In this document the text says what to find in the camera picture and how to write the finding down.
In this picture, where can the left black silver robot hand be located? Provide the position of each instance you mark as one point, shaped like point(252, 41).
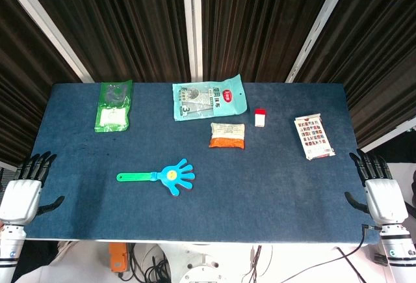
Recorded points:
point(19, 198)

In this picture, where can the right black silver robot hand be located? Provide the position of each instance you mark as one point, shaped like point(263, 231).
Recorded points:
point(385, 201)

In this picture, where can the blue red hand clapper toy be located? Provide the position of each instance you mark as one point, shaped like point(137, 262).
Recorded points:
point(172, 175)

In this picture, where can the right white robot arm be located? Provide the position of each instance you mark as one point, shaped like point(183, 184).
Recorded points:
point(398, 250)

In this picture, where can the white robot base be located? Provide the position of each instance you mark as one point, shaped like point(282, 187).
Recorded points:
point(201, 263)

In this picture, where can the orange plastic handheld controller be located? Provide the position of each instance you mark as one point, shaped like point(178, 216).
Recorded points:
point(117, 258)

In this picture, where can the white printed card packet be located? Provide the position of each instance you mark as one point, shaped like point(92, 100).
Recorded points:
point(313, 136)

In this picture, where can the green plastic package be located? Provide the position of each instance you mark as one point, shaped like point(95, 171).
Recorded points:
point(112, 117)

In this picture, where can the small white box red cap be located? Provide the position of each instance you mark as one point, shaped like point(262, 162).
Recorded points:
point(260, 119)

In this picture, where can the blue denim table cover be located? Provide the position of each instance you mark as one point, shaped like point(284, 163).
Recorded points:
point(227, 198)

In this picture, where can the orange white granule packet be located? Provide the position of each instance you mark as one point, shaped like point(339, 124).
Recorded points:
point(227, 136)

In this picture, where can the teal cleaning cloth package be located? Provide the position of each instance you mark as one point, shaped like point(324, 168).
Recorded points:
point(208, 99)

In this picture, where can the black pleated curtain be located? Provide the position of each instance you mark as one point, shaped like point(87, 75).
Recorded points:
point(136, 26)

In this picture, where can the white horizontal frame beam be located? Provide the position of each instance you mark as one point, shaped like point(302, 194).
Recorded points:
point(390, 136)

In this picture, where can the white aluminium frame post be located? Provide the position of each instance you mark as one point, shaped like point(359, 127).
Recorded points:
point(192, 26)
point(320, 26)
point(48, 26)

